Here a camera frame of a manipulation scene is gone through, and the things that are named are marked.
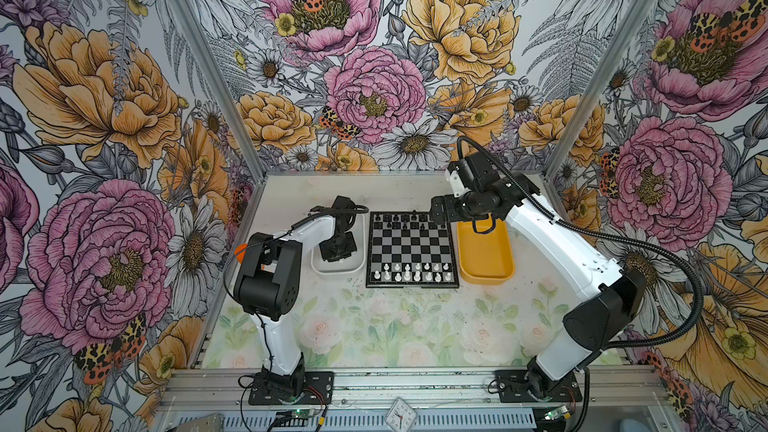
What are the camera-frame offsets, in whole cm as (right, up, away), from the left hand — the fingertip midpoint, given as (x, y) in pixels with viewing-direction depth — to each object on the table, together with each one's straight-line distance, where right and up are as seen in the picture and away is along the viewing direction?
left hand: (342, 262), depth 94 cm
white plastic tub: (+5, +1, -4) cm, 6 cm away
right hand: (+30, +14, -16) cm, 37 cm away
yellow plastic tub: (+46, 0, +4) cm, 46 cm away
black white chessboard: (+20, +3, +3) cm, 21 cm away
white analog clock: (+18, -30, -25) cm, 43 cm away
